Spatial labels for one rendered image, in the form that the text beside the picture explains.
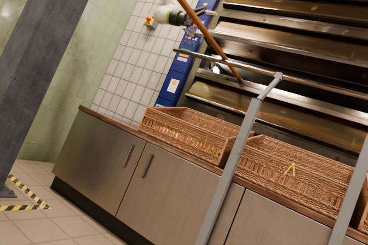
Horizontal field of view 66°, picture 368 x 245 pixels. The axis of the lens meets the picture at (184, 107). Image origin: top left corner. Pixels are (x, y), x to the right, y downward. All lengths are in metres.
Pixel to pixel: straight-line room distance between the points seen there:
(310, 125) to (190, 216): 0.94
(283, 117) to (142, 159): 0.94
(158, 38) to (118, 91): 0.58
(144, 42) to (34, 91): 1.21
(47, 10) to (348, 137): 1.79
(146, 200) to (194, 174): 0.31
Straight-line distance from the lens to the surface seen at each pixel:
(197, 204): 1.46
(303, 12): 2.17
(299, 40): 2.13
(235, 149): 1.35
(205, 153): 1.51
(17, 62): 1.66
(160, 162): 1.56
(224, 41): 2.11
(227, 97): 2.07
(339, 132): 1.93
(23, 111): 1.72
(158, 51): 2.48
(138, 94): 2.43
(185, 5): 1.30
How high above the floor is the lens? 0.68
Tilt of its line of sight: 5 degrees up
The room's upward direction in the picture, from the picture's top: 22 degrees clockwise
